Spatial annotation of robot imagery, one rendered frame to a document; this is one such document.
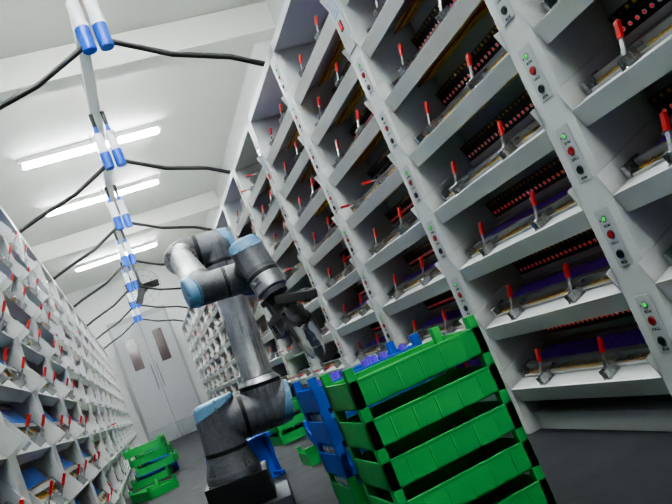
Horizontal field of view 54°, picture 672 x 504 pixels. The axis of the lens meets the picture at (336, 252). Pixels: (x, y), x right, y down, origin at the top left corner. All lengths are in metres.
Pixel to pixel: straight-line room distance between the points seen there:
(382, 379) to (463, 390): 0.17
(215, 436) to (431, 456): 1.16
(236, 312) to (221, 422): 0.38
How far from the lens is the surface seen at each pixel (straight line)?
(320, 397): 1.56
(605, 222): 1.45
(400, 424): 1.30
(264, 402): 2.35
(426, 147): 1.94
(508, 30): 1.53
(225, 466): 2.34
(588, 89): 1.45
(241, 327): 2.37
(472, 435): 1.36
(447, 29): 1.73
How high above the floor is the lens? 0.45
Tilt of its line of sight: 7 degrees up
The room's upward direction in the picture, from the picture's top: 23 degrees counter-clockwise
